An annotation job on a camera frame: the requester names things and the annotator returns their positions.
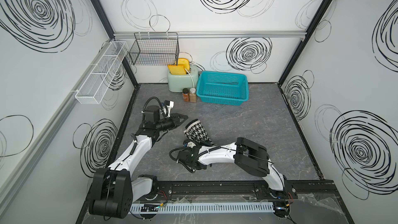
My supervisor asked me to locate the yellow toast slice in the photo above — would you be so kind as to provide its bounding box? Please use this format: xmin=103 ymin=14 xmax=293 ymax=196
xmin=177 ymin=58 xmax=190 ymax=71
xmin=167 ymin=65 xmax=187 ymax=75

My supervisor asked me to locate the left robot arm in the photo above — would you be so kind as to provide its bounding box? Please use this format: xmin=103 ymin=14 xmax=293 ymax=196
xmin=88 ymin=105 xmax=188 ymax=219

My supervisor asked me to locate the white wire wall shelf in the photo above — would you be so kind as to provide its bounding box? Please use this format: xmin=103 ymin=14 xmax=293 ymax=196
xmin=75 ymin=41 xmax=128 ymax=105

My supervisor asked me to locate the yellow toast slice front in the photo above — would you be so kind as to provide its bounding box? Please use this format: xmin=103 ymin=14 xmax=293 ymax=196
xmin=167 ymin=65 xmax=187 ymax=75

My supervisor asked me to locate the light brown spice jar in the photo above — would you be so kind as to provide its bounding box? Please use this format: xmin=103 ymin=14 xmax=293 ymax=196
xmin=189 ymin=87 xmax=197 ymax=103

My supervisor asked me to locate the teal plastic basket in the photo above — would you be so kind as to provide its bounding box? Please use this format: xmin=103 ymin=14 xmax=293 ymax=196
xmin=197 ymin=71 xmax=249 ymax=106

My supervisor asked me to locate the yellow toast slice back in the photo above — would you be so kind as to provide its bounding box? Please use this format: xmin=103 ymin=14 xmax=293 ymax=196
xmin=177 ymin=58 xmax=190 ymax=71

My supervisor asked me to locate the dark brown spice jar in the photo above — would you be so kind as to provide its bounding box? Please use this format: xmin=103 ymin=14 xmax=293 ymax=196
xmin=182 ymin=88 xmax=190 ymax=102

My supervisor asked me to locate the black white patterned knit scarf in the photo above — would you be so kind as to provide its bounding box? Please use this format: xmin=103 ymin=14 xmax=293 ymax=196
xmin=184 ymin=119 xmax=214 ymax=146

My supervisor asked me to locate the black wire wall basket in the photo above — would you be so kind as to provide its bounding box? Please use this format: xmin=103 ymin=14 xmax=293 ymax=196
xmin=129 ymin=32 xmax=179 ymax=66

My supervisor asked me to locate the white slotted cable duct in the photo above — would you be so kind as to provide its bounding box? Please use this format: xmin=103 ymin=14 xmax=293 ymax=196
xmin=130 ymin=202 xmax=276 ymax=214

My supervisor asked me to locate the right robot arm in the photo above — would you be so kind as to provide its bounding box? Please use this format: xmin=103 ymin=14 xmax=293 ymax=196
xmin=169 ymin=137 xmax=292 ymax=199

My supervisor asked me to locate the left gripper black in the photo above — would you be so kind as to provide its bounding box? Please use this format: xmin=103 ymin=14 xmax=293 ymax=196
xmin=155 ymin=113 xmax=187 ymax=132

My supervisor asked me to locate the mint green toaster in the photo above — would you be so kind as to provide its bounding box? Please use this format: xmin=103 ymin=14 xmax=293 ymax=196
xmin=167 ymin=66 xmax=200 ymax=92

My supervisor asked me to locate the white toaster cable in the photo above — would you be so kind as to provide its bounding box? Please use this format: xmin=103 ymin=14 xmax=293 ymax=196
xmin=186 ymin=67 xmax=197 ymax=89

